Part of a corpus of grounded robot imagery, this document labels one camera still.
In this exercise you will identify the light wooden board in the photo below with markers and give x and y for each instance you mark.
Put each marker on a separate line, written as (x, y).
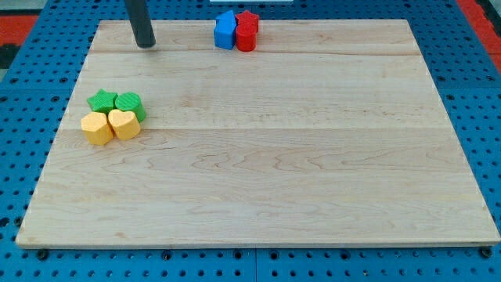
(330, 134)

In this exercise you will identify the red cylinder block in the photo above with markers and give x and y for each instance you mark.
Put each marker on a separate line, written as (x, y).
(246, 37)

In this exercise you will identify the blue cube block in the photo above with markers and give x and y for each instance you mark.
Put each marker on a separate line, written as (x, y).
(225, 34)

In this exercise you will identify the red star block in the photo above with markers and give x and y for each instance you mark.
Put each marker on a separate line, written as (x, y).
(248, 18)

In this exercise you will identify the blue pentagon block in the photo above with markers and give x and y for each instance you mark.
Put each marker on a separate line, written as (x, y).
(226, 16)

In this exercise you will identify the yellow heart block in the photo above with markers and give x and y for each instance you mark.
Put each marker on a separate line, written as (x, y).
(124, 123)

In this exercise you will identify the green cylinder block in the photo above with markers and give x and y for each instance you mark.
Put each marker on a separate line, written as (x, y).
(130, 101)

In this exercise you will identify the green star block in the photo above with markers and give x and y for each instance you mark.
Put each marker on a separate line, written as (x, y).
(103, 101)

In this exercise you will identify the yellow hexagon block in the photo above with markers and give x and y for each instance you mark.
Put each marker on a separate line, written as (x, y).
(96, 128)

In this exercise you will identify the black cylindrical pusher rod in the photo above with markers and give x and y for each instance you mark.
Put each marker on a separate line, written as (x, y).
(141, 24)

